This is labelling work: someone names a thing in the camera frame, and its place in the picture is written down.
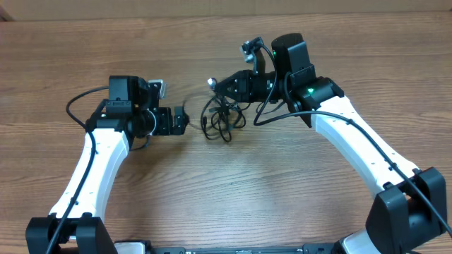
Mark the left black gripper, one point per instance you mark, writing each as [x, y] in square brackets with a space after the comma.
[166, 127]

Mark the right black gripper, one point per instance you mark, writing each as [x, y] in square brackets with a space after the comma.
[241, 81]

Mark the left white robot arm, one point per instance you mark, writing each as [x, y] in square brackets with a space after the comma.
[76, 223]

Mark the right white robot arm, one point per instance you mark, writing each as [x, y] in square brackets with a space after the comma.
[409, 204]

